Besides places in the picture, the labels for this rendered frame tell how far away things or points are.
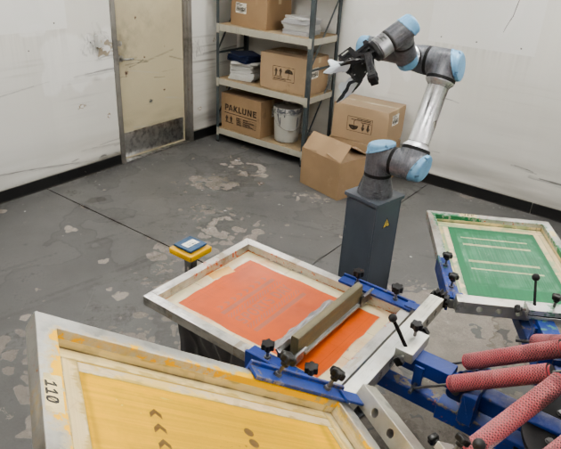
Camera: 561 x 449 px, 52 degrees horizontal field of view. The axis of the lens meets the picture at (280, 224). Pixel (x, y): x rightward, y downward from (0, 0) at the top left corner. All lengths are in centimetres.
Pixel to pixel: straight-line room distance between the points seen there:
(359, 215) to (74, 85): 360
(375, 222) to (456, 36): 338
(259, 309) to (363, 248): 63
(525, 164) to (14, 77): 440
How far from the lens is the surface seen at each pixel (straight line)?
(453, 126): 570
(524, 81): 544
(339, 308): 198
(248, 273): 230
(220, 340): 191
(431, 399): 191
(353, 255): 256
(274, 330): 200
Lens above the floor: 218
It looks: 27 degrees down
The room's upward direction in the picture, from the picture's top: 3 degrees clockwise
